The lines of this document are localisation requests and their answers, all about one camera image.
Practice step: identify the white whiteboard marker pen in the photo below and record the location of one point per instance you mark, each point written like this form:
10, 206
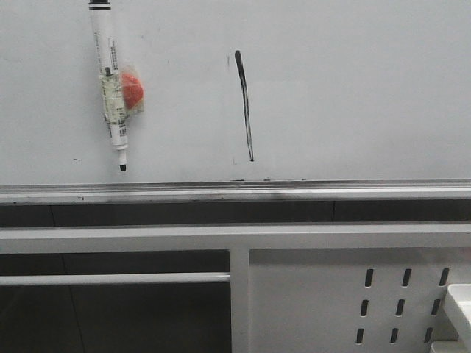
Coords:
109, 77

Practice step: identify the red round magnet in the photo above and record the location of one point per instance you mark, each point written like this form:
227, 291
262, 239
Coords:
132, 90

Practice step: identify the white whiteboard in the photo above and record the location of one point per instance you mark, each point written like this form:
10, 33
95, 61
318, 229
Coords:
240, 90

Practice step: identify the white slotted pegboard panel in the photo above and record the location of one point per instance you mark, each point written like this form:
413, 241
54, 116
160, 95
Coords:
352, 300

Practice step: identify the white metal rack frame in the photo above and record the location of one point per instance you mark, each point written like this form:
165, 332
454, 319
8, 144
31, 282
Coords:
160, 289

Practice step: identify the aluminium whiteboard tray rail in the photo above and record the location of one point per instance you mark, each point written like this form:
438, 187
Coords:
235, 191

